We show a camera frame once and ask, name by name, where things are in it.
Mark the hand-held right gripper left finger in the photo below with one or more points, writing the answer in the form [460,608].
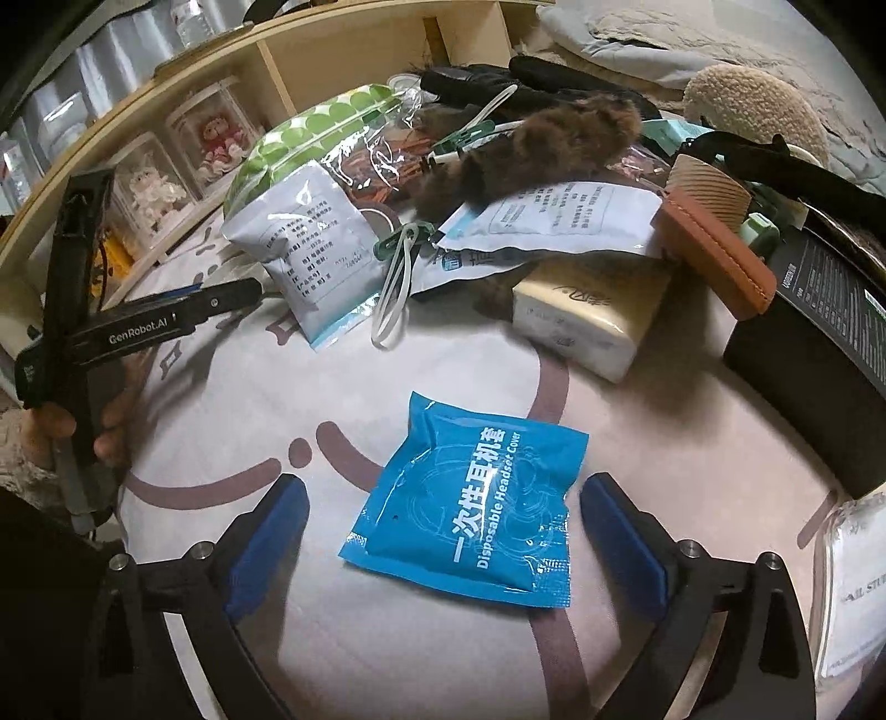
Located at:
[270,547]

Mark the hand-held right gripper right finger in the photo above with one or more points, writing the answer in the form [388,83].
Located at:
[623,547]

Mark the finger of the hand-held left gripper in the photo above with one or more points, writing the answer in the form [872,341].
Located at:
[228,298]
[173,293]

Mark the small white medicine sachet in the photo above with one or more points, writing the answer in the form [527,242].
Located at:
[304,256]

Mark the blue headset cover packet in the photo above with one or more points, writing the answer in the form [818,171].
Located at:
[471,505]

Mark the clear nail box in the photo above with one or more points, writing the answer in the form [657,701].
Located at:
[855,595]

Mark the large white blue medicine bag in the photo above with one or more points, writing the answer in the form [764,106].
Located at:
[554,221]

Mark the person's left hand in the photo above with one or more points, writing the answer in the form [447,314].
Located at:
[111,443]

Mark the display box with white doll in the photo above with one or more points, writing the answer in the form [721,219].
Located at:
[149,190]

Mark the display box with red doll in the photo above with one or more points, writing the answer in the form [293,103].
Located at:
[214,138]

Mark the green dotted pouch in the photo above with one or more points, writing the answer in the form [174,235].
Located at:
[311,128]

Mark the clear bag of brown sticks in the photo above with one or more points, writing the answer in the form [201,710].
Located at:
[374,166]

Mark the grey curtain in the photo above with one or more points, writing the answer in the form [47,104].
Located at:
[90,76]

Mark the beige printed bedsheet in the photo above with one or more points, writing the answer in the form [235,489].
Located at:
[443,664]

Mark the pale yellow tissue pack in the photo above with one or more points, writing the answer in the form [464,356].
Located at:
[588,311]

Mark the clear water bottle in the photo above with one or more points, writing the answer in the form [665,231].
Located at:
[192,21]

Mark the wooden shelf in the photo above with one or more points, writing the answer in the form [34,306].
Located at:
[332,34]

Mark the large black box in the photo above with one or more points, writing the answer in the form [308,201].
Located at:
[810,325]

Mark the black round hat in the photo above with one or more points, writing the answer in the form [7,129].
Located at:
[273,8]

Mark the brown leather case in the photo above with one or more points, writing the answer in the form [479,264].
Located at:
[713,259]

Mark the black fluffy gloves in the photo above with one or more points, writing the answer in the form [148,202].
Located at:
[484,79]

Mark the mint green small case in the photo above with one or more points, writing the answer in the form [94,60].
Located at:
[759,235]

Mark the brown fur tail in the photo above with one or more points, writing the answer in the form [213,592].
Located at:
[540,145]

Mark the ribbed wooden brush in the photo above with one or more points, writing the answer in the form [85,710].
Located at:
[706,187]

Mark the dark feather package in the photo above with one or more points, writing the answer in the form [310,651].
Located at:
[851,235]

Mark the teal packet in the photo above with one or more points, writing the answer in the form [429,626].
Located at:
[675,133]

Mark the beige fluffy hat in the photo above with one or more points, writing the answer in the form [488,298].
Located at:
[754,104]

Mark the grey folded blanket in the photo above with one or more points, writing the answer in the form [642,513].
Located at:
[796,48]

